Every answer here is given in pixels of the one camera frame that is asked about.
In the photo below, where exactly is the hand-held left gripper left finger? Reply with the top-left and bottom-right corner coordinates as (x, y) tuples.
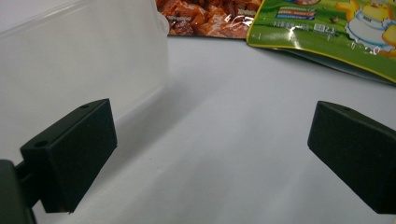
(20, 98), (119, 215)

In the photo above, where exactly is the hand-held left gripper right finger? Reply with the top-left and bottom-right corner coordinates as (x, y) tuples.
(307, 100), (396, 215)

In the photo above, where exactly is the green and red snack packet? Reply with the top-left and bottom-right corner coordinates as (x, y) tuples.
(155, 0), (265, 40)

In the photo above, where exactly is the yellow green spout pouch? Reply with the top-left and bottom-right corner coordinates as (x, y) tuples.
(246, 0), (396, 87)

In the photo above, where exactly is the clear plastic container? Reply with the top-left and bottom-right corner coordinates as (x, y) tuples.
(0, 0), (171, 166)

